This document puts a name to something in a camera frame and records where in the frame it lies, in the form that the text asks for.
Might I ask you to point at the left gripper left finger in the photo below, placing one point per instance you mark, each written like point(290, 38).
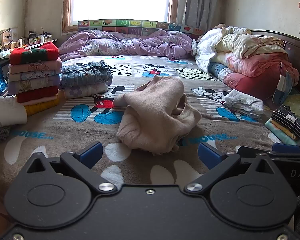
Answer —
point(80, 164)

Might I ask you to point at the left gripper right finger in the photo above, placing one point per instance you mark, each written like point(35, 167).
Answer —
point(220, 165)

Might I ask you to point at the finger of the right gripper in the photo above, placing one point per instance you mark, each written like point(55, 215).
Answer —
point(284, 148)

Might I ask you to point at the beige pink sweater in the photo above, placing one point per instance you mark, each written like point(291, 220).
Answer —
point(157, 115)

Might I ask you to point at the white folded clothes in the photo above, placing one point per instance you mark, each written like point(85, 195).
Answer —
point(244, 104)

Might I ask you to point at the teal folded garment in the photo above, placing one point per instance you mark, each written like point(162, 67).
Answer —
point(281, 135)

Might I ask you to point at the black white striped garment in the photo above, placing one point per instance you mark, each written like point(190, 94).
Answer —
point(287, 118)

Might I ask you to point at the Mickey Mouse bed blanket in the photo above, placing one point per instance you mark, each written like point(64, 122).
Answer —
point(75, 123)

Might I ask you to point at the pink red folded quilt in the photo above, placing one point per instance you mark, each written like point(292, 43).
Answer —
point(262, 76)

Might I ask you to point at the mustard yellow folded garment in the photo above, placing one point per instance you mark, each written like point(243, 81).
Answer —
point(39, 107)

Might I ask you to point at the dark red folded garment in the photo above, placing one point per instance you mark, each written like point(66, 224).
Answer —
point(37, 94)

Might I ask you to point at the white fluffy garment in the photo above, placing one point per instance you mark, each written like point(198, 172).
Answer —
point(11, 112)

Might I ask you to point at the folded denim garment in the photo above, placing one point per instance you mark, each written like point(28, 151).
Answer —
point(83, 74)

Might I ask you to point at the dark wooden headboard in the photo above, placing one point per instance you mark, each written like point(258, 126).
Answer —
point(291, 46)

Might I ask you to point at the light blue folded garment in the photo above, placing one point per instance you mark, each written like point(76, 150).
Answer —
point(32, 75)

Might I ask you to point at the purple folded garment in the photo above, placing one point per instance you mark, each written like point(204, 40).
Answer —
point(17, 87)

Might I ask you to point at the pink folded garment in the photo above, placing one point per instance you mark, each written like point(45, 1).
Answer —
point(37, 66)

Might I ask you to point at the cream yellow blanket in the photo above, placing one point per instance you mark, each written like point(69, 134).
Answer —
point(243, 44)

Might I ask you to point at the white quilted duvet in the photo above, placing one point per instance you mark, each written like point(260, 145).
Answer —
point(206, 47)

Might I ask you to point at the purple crumpled duvet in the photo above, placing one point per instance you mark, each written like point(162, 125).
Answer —
point(169, 44)

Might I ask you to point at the cluttered desk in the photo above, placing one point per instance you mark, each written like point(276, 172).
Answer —
point(32, 40)

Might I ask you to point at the colourful alphabet play mat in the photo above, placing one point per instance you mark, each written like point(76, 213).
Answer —
point(137, 27)

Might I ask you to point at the black desk lamp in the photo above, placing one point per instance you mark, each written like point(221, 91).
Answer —
point(5, 37)

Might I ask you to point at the grey curtain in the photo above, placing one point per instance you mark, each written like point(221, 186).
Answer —
point(203, 14)

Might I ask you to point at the window with wooden frame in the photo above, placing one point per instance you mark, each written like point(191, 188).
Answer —
point(76, 10)

